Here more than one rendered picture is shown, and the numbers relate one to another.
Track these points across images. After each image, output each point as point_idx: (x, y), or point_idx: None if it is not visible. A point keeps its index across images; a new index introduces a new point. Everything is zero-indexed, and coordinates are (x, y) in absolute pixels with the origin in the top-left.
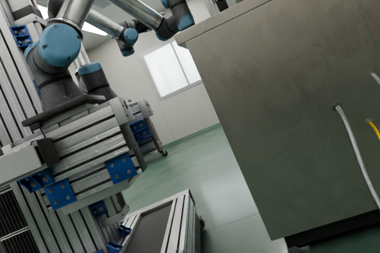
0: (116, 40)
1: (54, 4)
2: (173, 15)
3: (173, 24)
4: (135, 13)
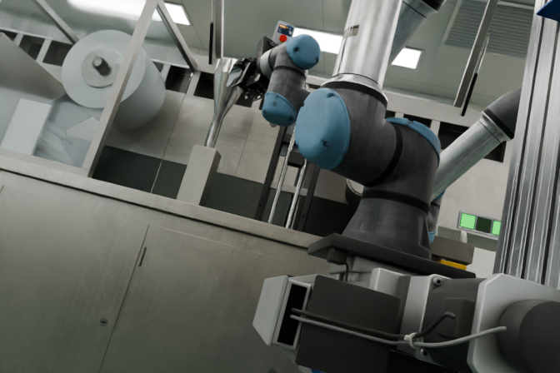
0: (297, 73)
1: None
2: (433, 216)
3: (427, 223)
4: (458, 177)
